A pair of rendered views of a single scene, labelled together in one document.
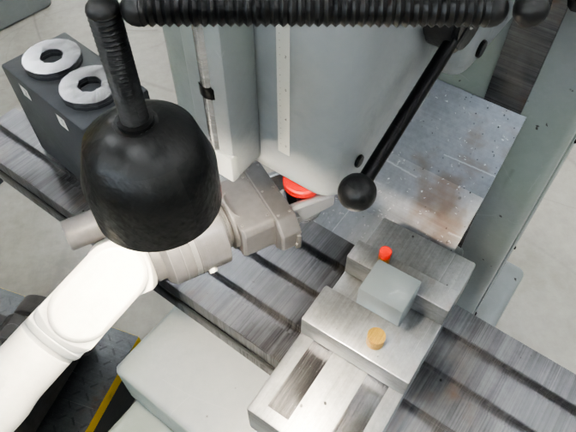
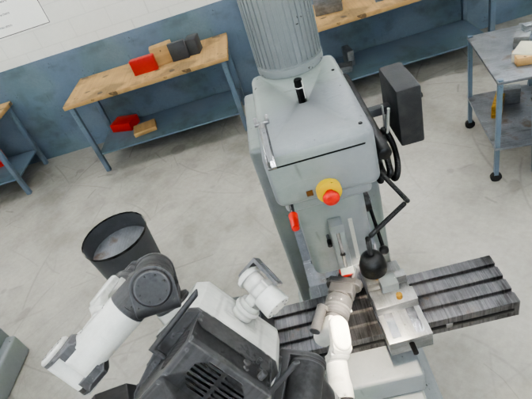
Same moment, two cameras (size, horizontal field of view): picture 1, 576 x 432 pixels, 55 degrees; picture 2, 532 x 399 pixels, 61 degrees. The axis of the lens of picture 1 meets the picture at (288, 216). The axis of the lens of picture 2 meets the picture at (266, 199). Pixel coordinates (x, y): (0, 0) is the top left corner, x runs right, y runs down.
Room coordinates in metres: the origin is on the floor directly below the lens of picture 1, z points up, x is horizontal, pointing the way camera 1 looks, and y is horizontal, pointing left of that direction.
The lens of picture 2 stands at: (-0.41, 0.66, 2.43)
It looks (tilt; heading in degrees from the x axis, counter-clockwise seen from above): 37 degrees down; 331
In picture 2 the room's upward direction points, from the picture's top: 20 degrees counter-clockwise
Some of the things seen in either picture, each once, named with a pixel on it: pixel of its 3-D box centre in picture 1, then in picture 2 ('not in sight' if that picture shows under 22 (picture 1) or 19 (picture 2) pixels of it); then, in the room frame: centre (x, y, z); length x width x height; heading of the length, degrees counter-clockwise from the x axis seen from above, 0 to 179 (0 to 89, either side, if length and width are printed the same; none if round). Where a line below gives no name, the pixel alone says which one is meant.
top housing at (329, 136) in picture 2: not in sight; (308, 123); (0.44, -0.02, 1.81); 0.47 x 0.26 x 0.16; 143
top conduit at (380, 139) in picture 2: not in sight; (360, 111); (0.37, -0.15, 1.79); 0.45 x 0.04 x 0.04; 143
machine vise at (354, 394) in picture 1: (369, 334); (393, 301); (0.32, -0.11, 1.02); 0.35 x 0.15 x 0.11; 146
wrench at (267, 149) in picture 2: not in sight; (265, 140); (0.37, 0.17, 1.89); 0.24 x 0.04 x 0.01; 145
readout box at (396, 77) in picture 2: not in sight; (402, 103); (0.47, -0.46, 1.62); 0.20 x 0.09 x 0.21; 143
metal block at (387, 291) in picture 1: (387, 297); (389, 285); (0.35, -0.13, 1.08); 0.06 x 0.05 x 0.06; 56
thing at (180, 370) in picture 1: (296, 326); (361, 333); (0.43, -0.01, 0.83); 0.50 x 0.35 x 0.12; 143
